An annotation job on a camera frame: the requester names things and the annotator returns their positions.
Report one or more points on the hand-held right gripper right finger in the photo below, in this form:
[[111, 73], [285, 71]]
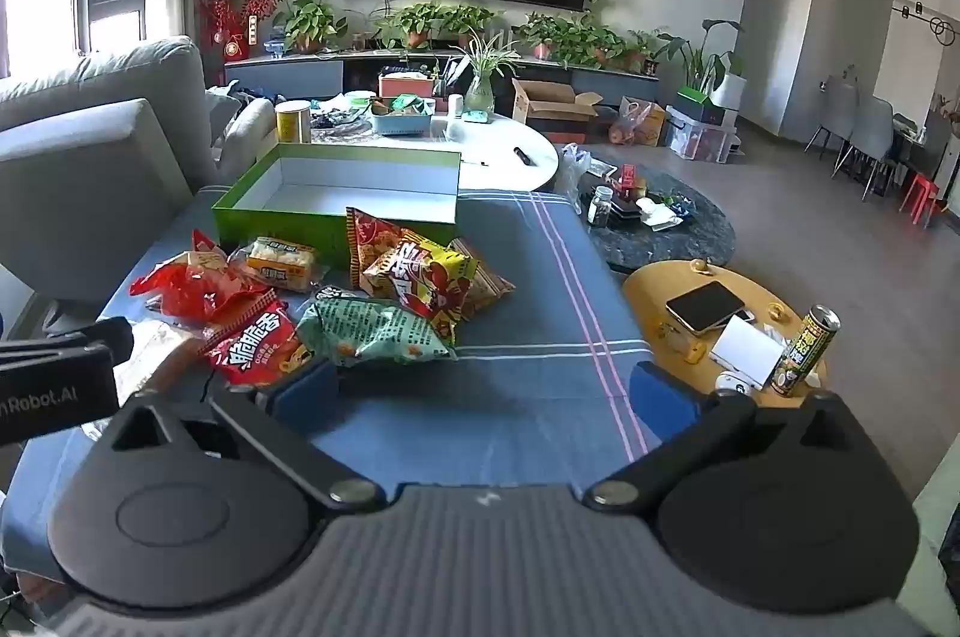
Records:
[[664, 397]]

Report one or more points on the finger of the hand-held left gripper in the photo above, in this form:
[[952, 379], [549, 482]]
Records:
[[97, 337]]

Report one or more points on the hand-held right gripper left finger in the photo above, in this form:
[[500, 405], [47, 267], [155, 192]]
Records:
[[307, 393]]

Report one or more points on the red chip bag white lettering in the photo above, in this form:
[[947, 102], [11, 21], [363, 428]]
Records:
[[255, 348]]

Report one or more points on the green chip bag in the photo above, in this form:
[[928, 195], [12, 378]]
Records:
[[367, 329]]

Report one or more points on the large red snack bag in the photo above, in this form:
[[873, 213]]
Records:
[[195, 292]]

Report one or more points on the rice cracker packet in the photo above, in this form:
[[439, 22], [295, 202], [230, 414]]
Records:
[[281, 262]]

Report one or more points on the orange cracker snack bag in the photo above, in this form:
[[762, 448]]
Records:
[[367, 239]]

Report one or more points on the yellow red chip bag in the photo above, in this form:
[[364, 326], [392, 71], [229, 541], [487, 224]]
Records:
[[427, 277]]

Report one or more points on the green cardboard box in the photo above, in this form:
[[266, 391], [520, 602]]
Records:
[[285, 220]]

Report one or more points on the small orange snack bag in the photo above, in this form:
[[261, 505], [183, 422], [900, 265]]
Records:
[[487, 292]]

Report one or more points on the white earbud case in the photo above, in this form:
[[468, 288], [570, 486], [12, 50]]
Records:
[[733, 382]]

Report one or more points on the wooden side table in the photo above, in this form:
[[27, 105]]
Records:
[[652, 299]]

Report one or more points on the black white tablet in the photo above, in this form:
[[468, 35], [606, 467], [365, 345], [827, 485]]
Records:
[[705, 305]]

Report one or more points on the yellow drink can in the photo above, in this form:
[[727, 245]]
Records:
[[802, 352]]

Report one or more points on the dark round table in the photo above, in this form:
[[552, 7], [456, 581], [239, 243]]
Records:
[[675, 247]]

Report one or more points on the grey sofa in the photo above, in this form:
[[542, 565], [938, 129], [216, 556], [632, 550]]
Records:
[[90, 157]]

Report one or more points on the glass jar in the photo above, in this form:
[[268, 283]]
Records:
[[600, 208]]

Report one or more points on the red snack packets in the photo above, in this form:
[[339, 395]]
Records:
[[624, 181]]

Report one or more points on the white plastic bag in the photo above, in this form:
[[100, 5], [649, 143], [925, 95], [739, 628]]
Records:
[[576, 164]]

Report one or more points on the clear storage box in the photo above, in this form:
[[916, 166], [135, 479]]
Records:
[[701, 138]]

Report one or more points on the yellow canister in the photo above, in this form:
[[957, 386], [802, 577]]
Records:
[[292, 123]]

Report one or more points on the orange plastic bag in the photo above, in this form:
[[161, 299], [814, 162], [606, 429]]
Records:
[[637, 123]]

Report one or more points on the light blue basket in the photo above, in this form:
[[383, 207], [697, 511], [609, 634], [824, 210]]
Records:
[[401, 123]]

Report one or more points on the green lidded white container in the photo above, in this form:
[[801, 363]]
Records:
[[358, 100]]

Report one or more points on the open cardboard box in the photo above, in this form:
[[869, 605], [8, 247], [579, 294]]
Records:
[[555, 119]]

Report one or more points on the white round table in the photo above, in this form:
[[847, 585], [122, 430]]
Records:
[[495, 149]]

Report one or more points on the flat green white box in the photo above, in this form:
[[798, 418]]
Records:
[[699, 99]]

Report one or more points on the large plant in white planter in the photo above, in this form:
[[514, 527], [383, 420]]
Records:
[[727, 89]]

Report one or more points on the grey television console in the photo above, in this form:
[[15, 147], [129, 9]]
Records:
[[300, 74]]

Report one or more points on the red box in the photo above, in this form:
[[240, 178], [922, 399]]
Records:
[[405, 85]]

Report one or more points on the white cup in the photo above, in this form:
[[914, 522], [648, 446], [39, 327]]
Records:
[[455, 106]]

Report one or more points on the small teal box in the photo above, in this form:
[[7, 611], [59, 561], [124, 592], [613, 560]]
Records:
[[476, 117]]

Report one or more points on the red stool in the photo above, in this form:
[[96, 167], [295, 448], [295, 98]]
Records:
[[921, 194]]

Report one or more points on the grey dining chair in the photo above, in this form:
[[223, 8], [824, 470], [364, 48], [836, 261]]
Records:
[[832, 115], [870, 134]]

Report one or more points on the spider plant in glass vase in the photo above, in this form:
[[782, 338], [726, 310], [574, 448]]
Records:
[[480, 93]]

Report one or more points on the red flower arrangement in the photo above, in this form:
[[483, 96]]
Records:
[[225, 14]]

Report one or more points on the potted green plant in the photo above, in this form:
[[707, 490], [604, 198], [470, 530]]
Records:
[[412, 21], [469, 21], [307, 25], [607, 48], [551, 36]]

